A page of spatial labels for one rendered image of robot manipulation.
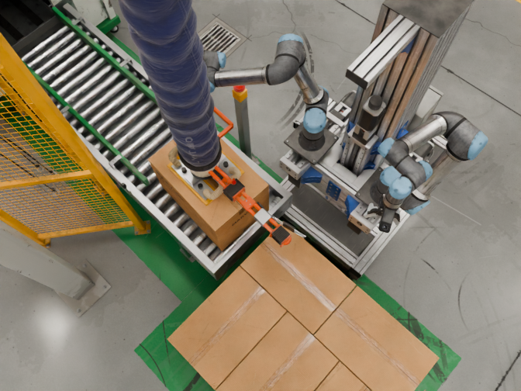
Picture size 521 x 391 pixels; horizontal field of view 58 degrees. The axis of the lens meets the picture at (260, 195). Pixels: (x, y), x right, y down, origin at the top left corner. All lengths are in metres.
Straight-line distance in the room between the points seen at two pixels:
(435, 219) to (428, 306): 0.66
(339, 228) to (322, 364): 0.99
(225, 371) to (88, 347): 1.15
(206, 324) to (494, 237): 2.21
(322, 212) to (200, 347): 1.27
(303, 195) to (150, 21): 2.14
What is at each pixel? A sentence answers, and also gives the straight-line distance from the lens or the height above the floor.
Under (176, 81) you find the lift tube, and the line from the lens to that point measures 1.80.
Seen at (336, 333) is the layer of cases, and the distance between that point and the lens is 2.88.
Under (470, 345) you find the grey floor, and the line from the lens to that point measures 3.65.
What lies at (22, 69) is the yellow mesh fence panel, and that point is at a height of 1.93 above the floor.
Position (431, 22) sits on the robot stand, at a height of 2.03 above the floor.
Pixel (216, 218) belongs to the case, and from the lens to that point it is 2.59.
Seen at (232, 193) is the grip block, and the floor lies 1.10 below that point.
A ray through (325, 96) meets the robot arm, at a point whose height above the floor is 1.26.
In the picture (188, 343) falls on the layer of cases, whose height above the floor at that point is 0.54.
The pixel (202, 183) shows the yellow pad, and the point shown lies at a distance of 2.65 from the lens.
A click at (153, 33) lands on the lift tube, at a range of 1.61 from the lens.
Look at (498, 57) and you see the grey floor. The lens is 4.74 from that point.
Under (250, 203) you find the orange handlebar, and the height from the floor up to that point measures 1.10.
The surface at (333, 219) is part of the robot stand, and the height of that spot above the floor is 0.21.
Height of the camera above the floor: 3.38
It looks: 68 degrees down
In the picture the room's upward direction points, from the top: 3 degrees counter-clockwise
